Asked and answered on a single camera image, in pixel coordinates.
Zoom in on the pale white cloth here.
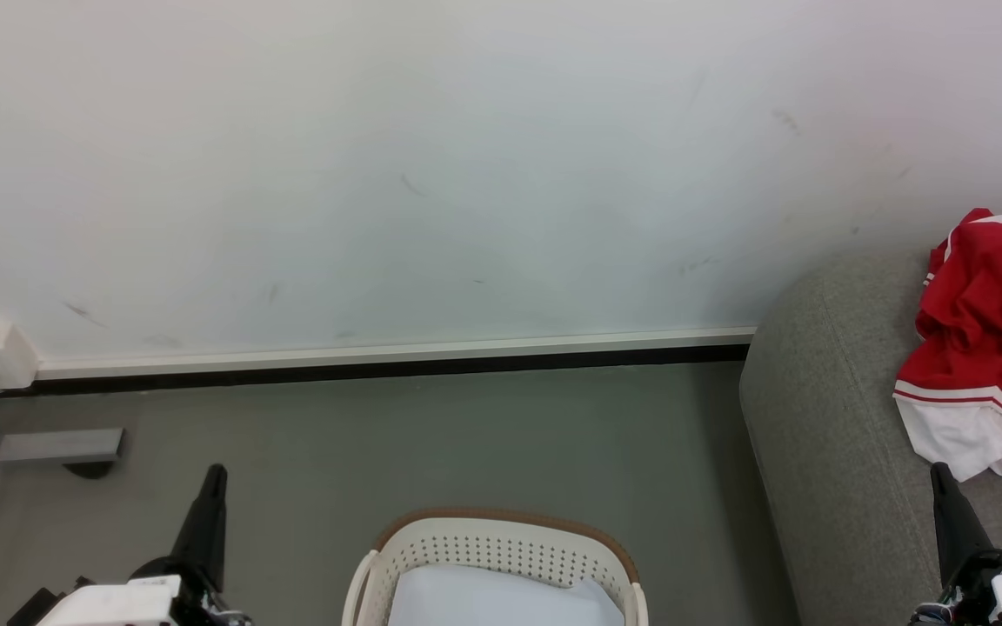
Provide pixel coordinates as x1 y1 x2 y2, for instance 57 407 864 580
388 565 626 626

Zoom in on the grey fabric sofa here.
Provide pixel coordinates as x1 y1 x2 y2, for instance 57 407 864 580
738 246 1002 626

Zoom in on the white and black baseboard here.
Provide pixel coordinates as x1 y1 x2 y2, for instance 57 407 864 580
36 326 758 388

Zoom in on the cream perforated laundry basket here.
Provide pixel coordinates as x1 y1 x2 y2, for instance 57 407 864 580
342 508 650 626

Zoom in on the grey metal bracket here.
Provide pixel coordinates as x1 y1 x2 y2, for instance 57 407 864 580
0 426 124 464

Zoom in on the white garment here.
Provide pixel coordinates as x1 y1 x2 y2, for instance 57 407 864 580
897 396 1002 482

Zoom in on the red basketball jersey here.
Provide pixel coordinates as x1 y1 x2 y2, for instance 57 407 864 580
892 207 1002 423

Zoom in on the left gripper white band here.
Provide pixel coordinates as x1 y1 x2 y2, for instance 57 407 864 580
36 463 250 626

